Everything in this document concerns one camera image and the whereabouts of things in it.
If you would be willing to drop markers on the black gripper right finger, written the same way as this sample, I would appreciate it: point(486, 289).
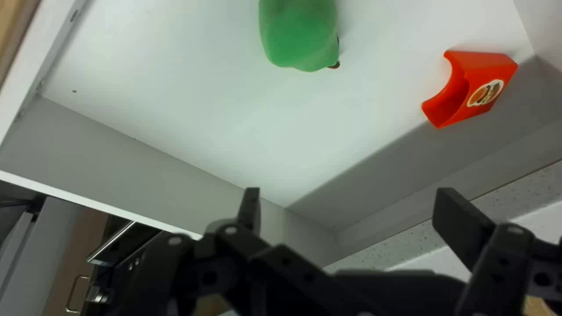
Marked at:
point(462, 226)

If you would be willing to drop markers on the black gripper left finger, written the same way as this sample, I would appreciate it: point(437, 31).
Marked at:
point(247, 212)

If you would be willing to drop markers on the green toy pear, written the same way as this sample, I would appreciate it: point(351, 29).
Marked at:
point(298, 36)

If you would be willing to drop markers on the orange curved toy piece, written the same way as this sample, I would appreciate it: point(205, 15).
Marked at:
point(449, 106)

